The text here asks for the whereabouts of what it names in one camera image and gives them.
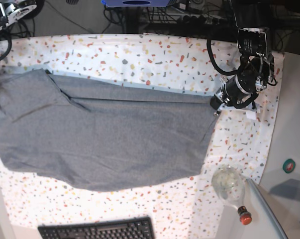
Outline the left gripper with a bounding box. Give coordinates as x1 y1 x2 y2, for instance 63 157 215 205
210 74 260 120

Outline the grey t-shirt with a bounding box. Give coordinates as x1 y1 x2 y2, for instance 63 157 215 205
0 70 217 192

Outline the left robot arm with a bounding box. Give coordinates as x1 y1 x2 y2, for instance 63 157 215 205
206 0 277 116

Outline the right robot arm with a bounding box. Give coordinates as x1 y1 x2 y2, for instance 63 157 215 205
0 0 38 61

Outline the clear bottle with red cap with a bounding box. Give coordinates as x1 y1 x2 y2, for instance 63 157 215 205
211 165 252 226

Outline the green tape roll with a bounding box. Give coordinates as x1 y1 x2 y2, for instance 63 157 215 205
283 159 296 174

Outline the black power strip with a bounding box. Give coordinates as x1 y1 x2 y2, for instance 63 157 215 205
180 14 229 25

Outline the terrazzo pattern tablecloth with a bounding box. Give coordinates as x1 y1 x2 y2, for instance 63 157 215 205
0 34 284 239

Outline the blue box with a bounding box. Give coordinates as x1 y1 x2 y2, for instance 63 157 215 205
101 0 179 7

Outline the black keyboard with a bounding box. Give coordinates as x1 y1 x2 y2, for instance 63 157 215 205
37 217 155 239

